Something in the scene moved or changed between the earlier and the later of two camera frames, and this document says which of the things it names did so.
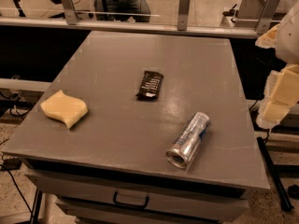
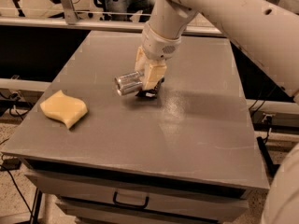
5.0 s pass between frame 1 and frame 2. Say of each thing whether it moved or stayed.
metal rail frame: stayed
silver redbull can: moved
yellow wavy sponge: stayed
